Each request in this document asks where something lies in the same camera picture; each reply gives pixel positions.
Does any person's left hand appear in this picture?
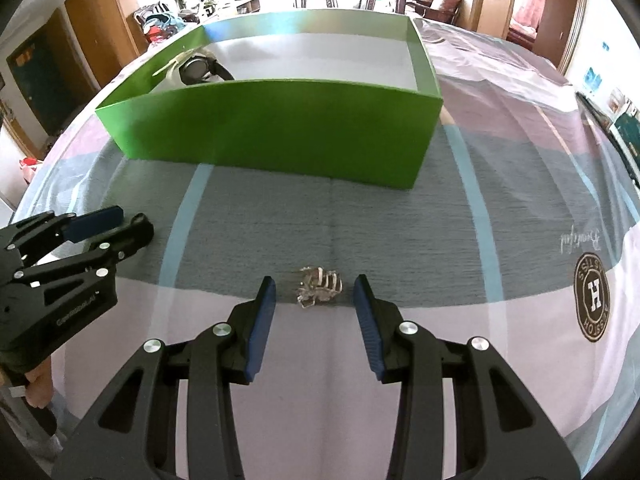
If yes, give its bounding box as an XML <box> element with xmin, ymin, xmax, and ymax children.
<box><xmin>24</xmin><ymin>364</ymin><xmax>54</xmax><ymax>409</ymax></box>

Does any brown sofa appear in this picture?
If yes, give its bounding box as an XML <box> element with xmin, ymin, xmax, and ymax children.
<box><xmin>407</xmin><ymin>0</ymin><xmax>464</xmax><ymax>24</ymax></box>

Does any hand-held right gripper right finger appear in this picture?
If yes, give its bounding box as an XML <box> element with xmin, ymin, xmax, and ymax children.
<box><xmin>352</xmin><ymin>274</ymin><xmax>586</xmax><ymax>480</ymax></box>

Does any black wristwatch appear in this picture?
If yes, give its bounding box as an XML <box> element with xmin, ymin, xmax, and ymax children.
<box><xmin>179</xmin><ymin>54</ymin><xmax>236</xmax><ymax>85</ymax></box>

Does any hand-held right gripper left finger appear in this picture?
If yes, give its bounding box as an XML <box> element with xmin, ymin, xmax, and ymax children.
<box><xmin>50</xmin><ymin>275</ymin><xmax>277</xmax><ymax>480</ymax></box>

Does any pile of clothes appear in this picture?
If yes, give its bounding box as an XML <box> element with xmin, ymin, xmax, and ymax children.
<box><xmin>134</xmin><ymin>4</ymin><xmax>201</xmax><ymax>42</ymax></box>

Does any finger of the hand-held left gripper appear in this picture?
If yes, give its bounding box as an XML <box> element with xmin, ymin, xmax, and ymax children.
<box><xmin>14</xmin><ymin>212</ymin><xmax>155</xmax><ymax>288</ymax></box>
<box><xmin>0</xmin><ymin>206</ymin><xmax>125</xmax><ymax>261</ymax></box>

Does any wooden television cabinet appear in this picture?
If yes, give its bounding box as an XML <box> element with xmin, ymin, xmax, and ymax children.
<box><xmin>200</xmin><ymin>0</ymin><xmax>264</xmax><ymax>17</ymax></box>

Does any wooden door frame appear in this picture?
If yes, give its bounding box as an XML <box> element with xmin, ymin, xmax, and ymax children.
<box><xmin>479</xmin><ymin>0</ymin><xmax>590</xmax><ymax>71</ymax></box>

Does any white watch cream strap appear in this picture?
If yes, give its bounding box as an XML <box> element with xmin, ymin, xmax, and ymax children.
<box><xmin>151</xmin><ymin>49</ymin><xmax>201</xmax><ymax>87</ymax></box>

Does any striped printed tablecloth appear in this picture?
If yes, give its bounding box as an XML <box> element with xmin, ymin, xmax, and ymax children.
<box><xmin>10</xmin><ymin>10</ymin><xmax>640</xmax><ymax>467</ymax></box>

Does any green cardboard box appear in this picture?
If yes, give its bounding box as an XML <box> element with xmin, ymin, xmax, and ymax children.
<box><xmin>94</xmin><ymin>8</ymin><xmax>444</xmax><ymax>191</ymax></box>

